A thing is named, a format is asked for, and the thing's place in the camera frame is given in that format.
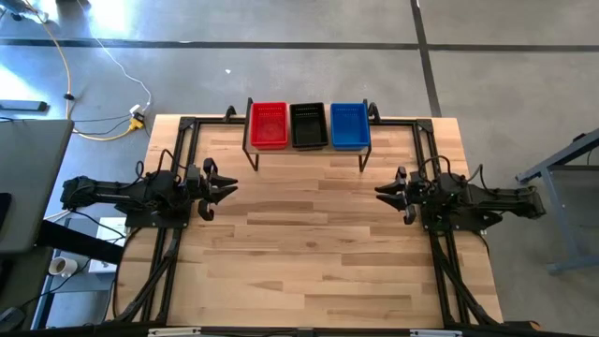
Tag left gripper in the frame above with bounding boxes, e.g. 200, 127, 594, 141
184, 157, 240, 222

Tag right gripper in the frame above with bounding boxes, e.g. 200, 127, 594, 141
373, 165, 436, 227

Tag red plastic basket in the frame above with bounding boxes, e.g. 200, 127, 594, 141
248, 101, 290, 152

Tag blue plastic basket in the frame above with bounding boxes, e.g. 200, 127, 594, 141
329, 102, 373, 152

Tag black plastic basket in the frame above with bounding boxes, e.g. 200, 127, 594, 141
288, 102, 330, 153

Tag wooden shelf black legs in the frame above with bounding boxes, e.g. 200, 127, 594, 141
241, 96, 374, 173

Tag yellow white power plug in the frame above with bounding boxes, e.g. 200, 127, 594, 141
128, 103, 147, 132

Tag white box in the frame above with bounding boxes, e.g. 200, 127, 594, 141
88, 216, 128, 275

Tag black desk leg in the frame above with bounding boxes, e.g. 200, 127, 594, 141
35, 218, 126, 266

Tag grey desk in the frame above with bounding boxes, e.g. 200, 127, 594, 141
0, 119, 76, 256

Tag black flat device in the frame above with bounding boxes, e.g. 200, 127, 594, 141
0, 99, 50, 113

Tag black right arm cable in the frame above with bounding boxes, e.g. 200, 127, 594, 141
417, 154, 484, 184

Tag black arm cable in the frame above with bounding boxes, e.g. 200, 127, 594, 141
417, 154, 484, 184
134, 148, 189, 179

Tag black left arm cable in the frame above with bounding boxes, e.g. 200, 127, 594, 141
134, 148, 189, 179

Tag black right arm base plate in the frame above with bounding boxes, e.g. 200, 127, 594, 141
419, 205, 504, 233

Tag black metal table frame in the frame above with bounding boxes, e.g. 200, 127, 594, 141
105, 114, 504, 329

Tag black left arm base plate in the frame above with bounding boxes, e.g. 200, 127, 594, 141
114, 193, 194, 230

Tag yellow floor cable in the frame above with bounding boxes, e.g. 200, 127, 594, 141
22, 0, 141, 142

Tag silver metal bracket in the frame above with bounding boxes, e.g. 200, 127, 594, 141
409, 329, 463, 337
148, 327, 202, 337

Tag white floor cable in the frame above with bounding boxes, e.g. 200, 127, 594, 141
86, 27, 154, 113

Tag blue-grey metal table frame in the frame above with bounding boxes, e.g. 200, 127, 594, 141
516, 126, 599, 275

